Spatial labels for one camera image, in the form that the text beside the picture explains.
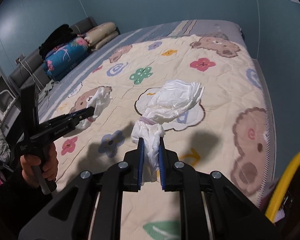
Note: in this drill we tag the wall socket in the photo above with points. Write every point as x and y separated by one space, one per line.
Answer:
19 59

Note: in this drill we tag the grey striped bed sheet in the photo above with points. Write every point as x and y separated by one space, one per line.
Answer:
102 55

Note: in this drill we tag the dark grey headboard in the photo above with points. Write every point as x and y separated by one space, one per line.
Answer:
31 71

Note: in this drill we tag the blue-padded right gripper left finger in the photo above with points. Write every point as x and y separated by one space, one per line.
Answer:
133 176

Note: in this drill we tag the bedside table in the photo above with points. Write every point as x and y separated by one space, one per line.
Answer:
9 109

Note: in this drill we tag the beige stacked pillows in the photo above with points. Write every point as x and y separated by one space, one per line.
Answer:
100 35

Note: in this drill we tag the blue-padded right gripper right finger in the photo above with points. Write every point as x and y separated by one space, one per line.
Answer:
168 178

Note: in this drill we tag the yellow-rimmed trash bin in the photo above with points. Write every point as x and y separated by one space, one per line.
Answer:
287 196

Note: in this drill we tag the black clothing pile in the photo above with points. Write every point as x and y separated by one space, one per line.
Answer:
63 34

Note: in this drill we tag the large white bag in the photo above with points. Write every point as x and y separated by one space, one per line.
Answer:
172 100

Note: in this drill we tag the cream cartoon bear quilt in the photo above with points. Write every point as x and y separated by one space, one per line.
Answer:
150 213

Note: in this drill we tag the small white twisted bag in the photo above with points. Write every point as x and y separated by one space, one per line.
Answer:
100 100

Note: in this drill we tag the trash inside bin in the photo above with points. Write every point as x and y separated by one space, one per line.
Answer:
279 215

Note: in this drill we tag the blue floral folded blanket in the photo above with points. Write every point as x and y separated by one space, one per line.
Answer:
60 61

